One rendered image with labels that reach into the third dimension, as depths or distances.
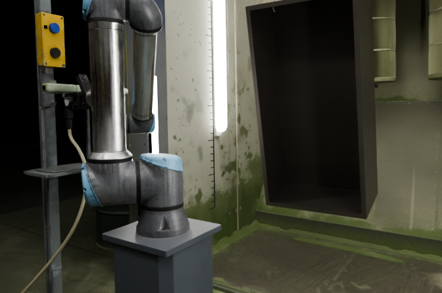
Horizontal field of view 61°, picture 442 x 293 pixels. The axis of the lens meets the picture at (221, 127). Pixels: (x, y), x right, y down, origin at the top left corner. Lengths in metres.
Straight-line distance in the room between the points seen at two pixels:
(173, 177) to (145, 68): 0.44
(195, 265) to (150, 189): 0.30
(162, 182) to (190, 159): 1.24
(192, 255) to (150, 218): 0.19
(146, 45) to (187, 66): 1.12
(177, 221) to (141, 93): 0.54
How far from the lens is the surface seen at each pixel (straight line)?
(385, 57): 3.16
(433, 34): 3.13
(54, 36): 2.07
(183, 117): 2.45
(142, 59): 1.44
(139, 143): 2.26
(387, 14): 3.22
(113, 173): 1.28
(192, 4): 2.63
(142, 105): 1.58
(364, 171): 2.11
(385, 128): 3.36
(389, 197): 3.10
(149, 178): 1.29
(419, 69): 3.46
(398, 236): 3.01
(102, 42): 1.29
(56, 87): 1.89
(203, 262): 1.40
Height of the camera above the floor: 1.08
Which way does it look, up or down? 3 degrees down
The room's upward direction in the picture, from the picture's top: 1 degrees counter-clockwise
